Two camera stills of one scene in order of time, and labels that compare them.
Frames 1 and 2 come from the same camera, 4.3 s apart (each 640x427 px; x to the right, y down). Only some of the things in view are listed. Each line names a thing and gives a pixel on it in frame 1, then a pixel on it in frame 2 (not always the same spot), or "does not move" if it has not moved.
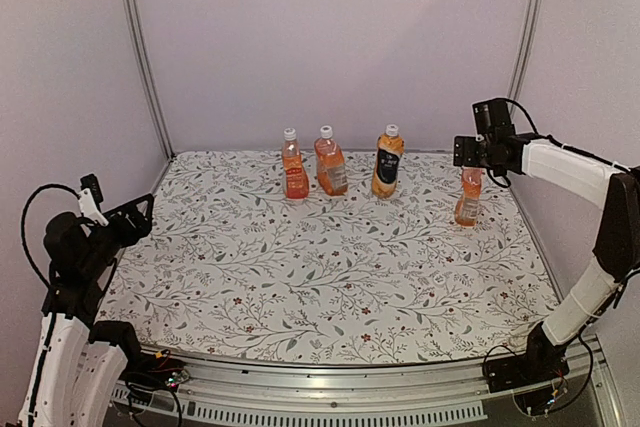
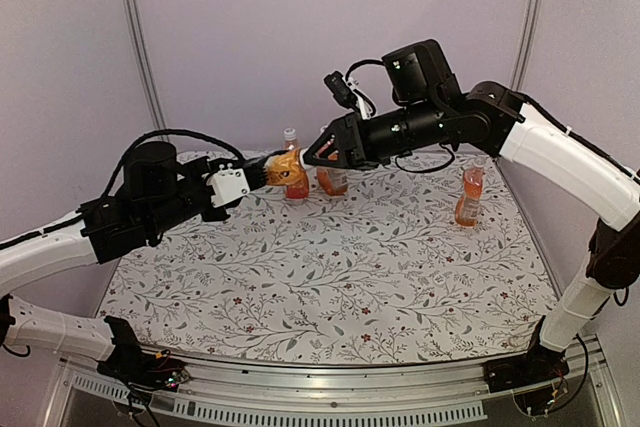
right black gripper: [463, 148] -> [348, 136]
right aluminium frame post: [529, 23] does not move
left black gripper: [141, 226] -> [202, 162]
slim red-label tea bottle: [296, 180] does not move
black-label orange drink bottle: [390, 148] -> [286, 168]
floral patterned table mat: [233, 270] does not move
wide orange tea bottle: [467, 206] does not move
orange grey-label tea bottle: [330, 162] does not move
